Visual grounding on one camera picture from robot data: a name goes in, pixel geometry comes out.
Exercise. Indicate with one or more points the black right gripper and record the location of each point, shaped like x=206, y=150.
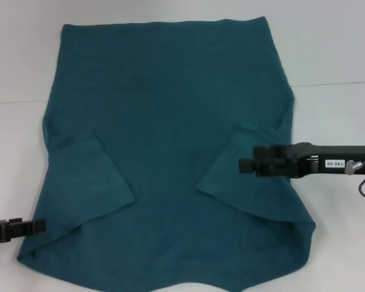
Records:
x=337, y=153

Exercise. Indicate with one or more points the blue teal shirt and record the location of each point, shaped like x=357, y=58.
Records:
x=170, y=121

